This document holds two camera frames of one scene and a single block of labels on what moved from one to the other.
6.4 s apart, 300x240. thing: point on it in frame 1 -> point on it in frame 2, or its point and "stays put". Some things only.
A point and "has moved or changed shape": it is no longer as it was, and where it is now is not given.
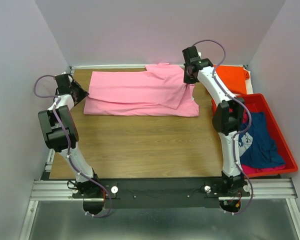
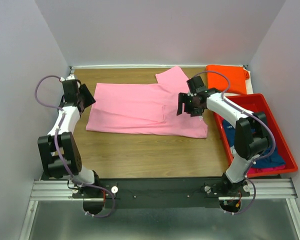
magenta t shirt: x=252 y=170 stays put
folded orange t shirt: x=234 y=77 stays put
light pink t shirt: x=159 y=90 has moved or changed shape
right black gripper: x=187 y=80 -> x=183 y=98
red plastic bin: x=261 y=103 stays put
